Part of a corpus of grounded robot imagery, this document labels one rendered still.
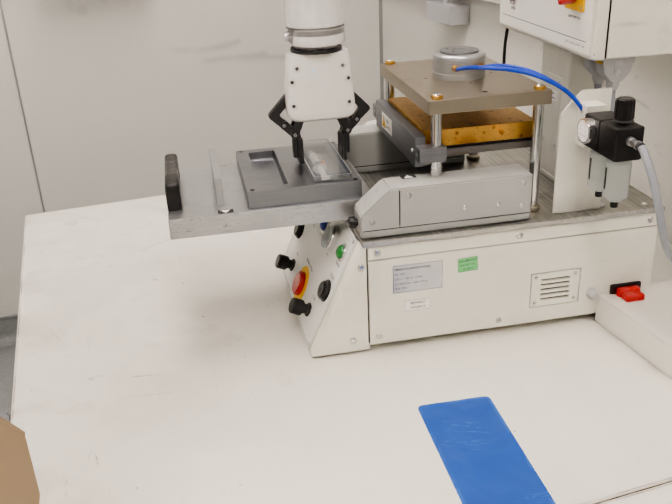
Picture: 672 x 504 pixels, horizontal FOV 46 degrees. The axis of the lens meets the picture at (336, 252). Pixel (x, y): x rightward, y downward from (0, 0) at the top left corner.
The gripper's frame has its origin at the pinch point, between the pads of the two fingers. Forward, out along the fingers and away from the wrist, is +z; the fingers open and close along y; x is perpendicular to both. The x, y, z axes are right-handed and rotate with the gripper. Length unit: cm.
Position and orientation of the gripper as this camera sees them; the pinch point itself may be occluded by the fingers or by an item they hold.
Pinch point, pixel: (321, 149)
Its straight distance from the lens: 121.9
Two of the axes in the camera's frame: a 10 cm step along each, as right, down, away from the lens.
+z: 0.4, 9.1, 4.2
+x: -2.0, -4.0, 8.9
